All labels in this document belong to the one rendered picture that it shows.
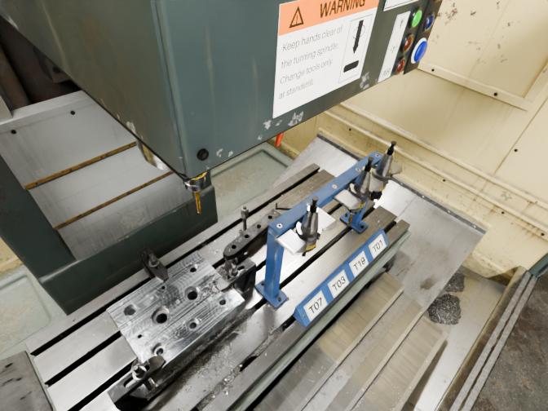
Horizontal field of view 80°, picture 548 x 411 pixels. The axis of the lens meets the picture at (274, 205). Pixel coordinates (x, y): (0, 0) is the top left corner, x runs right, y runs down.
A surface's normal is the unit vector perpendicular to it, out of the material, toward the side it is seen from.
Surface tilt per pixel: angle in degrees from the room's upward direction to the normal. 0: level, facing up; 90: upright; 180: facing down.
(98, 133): 90
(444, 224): 24
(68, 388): 0
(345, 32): 90
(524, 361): 0
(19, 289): 0
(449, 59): 90
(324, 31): 90
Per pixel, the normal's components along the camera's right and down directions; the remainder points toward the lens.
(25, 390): 0.34, -0.83
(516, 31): -0.72, 0.47
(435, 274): -0.24, -0.44
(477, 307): -0.15, -0.82
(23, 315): 0.06, -0.69
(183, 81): 0.70, 0.55
